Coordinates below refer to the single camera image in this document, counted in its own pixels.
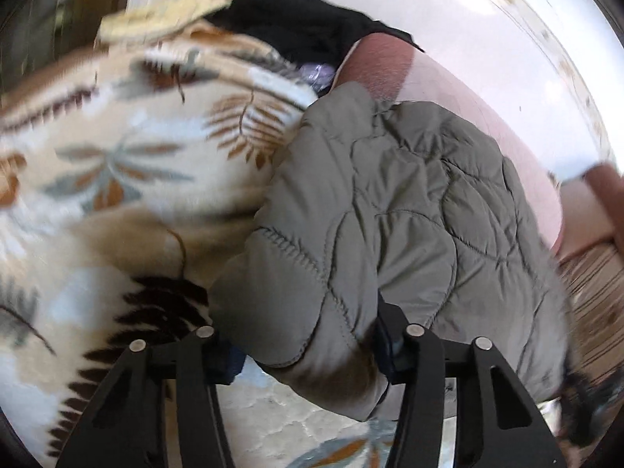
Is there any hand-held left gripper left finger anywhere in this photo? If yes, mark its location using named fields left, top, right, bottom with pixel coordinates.
left=55, top=326, right=245, bottom=468

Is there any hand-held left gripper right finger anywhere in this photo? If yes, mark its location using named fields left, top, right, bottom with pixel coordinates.
left=375, top=300, right=566, bottom=468

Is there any olive hooded puffer jacket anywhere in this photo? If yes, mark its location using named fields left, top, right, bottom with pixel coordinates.
left=207, top=80, right=578, bottom=422

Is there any leaf print blanket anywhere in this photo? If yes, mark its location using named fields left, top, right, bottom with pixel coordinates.
left=0, top=27, right=459, bottom=468

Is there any pink sofa backrest cushion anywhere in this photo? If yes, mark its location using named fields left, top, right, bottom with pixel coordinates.
left=334, top=32, right=624, bottom=264

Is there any black clothing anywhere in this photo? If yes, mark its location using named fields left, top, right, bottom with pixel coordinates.
left=205, top=0, right=425, bottom=96

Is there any yellow patterned cloth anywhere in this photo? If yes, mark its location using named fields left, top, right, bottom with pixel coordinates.
left=95, top=0, right=232, bottom=44

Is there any wooden door with glass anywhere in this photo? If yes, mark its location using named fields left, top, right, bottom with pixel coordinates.
left=0, top=0, right=135, bottom=93

